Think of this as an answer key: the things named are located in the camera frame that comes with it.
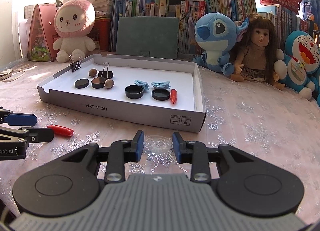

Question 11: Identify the clear plastic dome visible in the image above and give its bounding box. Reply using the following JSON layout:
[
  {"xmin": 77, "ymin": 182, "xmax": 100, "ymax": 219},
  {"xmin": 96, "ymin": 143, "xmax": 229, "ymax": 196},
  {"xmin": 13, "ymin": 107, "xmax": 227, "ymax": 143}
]
[{"xmin": 144, "ymin": 136, "xmax": 172, "ymax": 154}]

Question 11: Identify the red crayon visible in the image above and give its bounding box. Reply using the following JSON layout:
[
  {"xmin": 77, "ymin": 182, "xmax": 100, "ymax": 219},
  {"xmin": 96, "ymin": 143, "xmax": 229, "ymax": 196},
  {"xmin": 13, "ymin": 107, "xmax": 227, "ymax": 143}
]
[
  {"xmin": 47, "ymin": 125, "xmax": 74, "ymax": 137},
  {"xmin": 170, "ymin": 89, "xmax": 177, "ymax": 104}
]

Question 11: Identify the blue hair clip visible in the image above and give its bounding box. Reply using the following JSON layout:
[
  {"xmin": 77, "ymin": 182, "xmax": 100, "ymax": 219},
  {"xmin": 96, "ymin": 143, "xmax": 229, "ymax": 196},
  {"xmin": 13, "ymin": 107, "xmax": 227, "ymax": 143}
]
[
  {"xmin": 135, "ymin": 80, "xmax": 150, "ymax": 91},
  {"xmin": 151, "ymin": 81, "xmax": 171, "ymax": 90}
]

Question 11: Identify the dark brown hazelnut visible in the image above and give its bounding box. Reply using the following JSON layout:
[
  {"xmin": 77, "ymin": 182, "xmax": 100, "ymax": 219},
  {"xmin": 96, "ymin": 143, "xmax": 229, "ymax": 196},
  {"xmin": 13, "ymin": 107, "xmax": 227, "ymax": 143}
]
[{"xmin": 104, "ymin": 79, "xmax": 114, "ymax": 89}]

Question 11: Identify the black round puck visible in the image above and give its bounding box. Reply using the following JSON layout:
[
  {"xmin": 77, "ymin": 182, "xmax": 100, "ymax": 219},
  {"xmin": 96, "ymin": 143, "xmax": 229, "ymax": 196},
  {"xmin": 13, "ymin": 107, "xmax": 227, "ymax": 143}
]
[
  {"xmin": 74, "ymin": 78, "xmax": 89, "ymax": 89},
  {"xmin": 91, "ymin": 77, "xmax": 106, "ymax": 89}
]

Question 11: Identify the large black binder clip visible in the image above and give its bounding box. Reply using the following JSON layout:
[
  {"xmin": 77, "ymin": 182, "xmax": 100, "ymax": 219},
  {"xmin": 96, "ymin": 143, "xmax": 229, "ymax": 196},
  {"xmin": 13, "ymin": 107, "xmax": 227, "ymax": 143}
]
[{"xmin": 98, "ymin": 62, "xmax": 113, "ymax": 79}]

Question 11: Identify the light brown hazelnut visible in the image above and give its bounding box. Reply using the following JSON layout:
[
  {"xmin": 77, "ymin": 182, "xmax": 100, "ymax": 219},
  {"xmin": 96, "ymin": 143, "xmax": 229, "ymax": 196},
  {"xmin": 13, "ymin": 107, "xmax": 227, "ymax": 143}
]
[{"xmin": 88, "ymin": 69, "xmax": 98, "ymax": 77}]

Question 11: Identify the white shallow cardboard box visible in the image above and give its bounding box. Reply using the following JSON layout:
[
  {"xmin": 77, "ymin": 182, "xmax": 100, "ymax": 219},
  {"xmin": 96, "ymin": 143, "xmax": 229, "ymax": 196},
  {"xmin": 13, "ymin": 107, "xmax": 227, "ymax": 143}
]
[{"xmin": 37, "ymin": 54, "xmax": 206, "ymax": 133}]

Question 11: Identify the small black binder clip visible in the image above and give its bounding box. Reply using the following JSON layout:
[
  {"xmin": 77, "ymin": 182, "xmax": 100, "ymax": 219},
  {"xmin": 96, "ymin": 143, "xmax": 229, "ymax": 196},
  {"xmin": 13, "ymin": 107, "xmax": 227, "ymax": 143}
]
[{"xmin": 69, "ymin": 55, "xmax": 81, "ymax": 72}]

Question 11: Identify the pink triangular house box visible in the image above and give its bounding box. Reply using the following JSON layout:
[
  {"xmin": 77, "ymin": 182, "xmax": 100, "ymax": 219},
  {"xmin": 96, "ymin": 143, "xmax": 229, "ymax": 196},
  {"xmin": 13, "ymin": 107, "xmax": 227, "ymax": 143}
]
[{"xmin": 27, "ymin": 3, "xmax": 59, "ymax": 62}]

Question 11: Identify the green suede case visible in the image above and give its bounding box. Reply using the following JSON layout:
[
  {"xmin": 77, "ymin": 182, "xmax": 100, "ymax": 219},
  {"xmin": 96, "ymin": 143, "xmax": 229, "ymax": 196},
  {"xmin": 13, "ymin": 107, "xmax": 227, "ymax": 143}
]
[{"xmin": 116, "ymin": 16, "xmax": 180, "ymax": 59}]

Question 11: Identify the pink bunny plush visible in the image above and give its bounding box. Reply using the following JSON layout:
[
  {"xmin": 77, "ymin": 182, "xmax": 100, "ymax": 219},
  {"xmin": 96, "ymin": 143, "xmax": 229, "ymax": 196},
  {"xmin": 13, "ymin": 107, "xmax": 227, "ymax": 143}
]
[{"xmin": 53, "ymin": 0, "xmax": 96, "ymax": 63}]

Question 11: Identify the brown haired doll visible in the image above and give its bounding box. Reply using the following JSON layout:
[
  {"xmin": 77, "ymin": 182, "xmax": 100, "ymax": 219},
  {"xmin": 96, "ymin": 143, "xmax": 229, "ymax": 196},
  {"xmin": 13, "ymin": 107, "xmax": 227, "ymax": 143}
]
[{"xmin": 230, "ymin": 13, "xmax": 285, "ymax": 90}]

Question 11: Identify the red crate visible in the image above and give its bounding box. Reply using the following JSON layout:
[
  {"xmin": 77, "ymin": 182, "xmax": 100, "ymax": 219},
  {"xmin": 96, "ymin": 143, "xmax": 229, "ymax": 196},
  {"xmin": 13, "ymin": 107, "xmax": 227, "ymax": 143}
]
[{"xmin": 87, "ymin": 18, "xmax": 111, "ymax": 51}]

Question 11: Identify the blue Stitch plush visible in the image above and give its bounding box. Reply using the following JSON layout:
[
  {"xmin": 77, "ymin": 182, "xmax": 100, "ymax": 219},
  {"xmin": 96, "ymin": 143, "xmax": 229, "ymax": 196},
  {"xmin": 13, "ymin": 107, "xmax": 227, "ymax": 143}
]
[{"xmin": 188, "ymin": 12, "xmax": 249, "ymax": 76}]

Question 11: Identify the row of books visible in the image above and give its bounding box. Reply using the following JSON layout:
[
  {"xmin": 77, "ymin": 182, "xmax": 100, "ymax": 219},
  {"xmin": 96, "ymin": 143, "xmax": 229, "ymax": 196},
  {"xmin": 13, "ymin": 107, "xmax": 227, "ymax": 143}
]
[{"xmin": 110, "ymin": 0, "xmax": 319, "ymax": 55}]

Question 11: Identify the Doraemon plush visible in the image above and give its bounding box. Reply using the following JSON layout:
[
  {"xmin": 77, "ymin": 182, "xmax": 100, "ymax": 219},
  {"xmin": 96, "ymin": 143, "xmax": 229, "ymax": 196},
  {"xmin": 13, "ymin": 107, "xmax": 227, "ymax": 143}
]
[{"xmin": 274, "ymin": 30, "xmax": 319, "ymax": 101}]

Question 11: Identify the beige cord with pendant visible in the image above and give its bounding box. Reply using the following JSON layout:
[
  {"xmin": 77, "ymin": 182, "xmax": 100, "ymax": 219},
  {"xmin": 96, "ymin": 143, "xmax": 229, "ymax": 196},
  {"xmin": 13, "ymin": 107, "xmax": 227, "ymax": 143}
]
[{"xmin": 0, "ymin": 64, "xmax": 30, "ymax": 83}]

